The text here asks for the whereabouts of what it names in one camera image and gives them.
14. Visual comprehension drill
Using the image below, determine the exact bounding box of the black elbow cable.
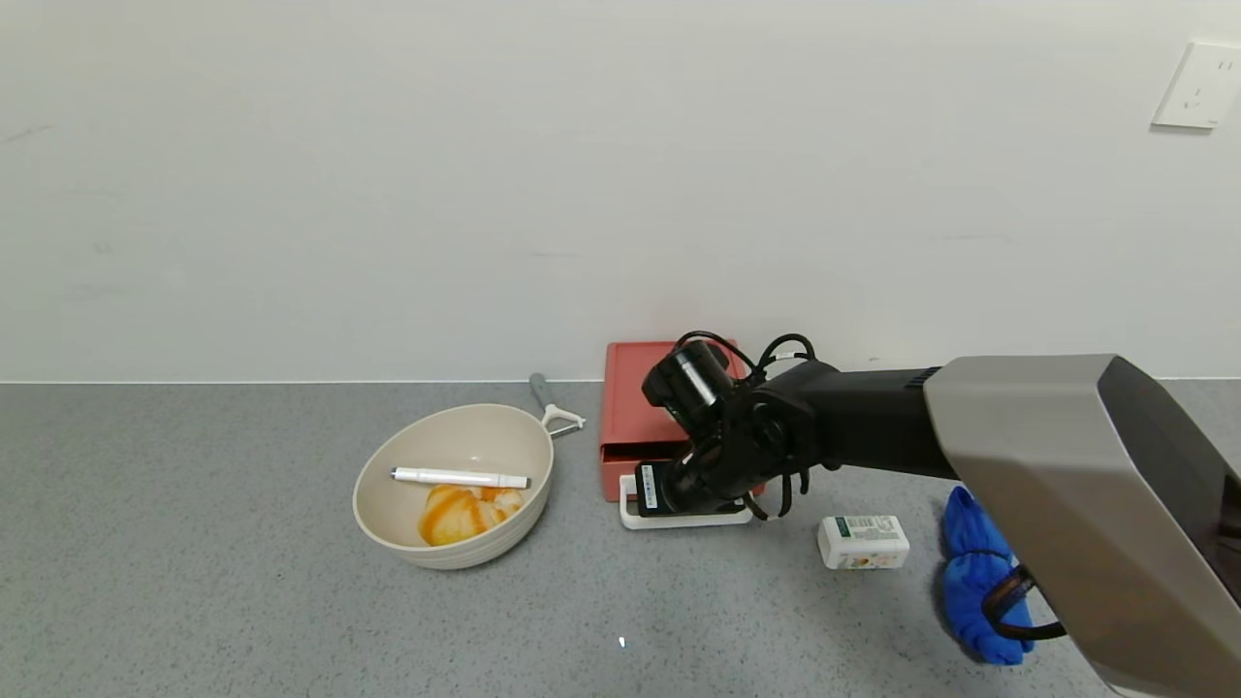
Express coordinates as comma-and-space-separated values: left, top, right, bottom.
981, 565, 1067, 641

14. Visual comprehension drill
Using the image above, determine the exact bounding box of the white marker pen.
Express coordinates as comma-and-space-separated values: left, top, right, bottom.
390, 467, 532, 491

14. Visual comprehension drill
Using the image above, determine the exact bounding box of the black camera cable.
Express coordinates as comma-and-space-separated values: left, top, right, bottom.
674, 331, 757, 381

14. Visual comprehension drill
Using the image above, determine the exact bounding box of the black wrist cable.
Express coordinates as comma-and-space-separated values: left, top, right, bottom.
751, 333, 817, 379

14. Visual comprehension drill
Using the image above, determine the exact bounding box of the beige ribbed bowl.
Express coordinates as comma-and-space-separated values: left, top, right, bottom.
352, 403, 556, 570

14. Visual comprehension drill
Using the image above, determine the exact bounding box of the small white printed box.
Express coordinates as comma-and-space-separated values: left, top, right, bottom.
817, 514, 911, 571

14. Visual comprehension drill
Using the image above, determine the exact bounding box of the red drawer cabinet housing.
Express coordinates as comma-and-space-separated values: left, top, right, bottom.
599, 341, 752, 459

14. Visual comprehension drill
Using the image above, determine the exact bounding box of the white wall socket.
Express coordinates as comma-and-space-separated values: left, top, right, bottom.
1151, 42, 1241, 131

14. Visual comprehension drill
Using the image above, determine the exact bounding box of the grey handled white peeler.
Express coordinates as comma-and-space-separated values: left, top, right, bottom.
529, 374, 588, 439

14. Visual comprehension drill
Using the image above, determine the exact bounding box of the orange striped croissant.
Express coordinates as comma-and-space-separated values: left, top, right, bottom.
418, 484, 525, 546

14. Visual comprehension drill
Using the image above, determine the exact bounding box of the blue cloth bundle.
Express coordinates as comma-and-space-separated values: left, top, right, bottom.
939, 486, 1036, 666

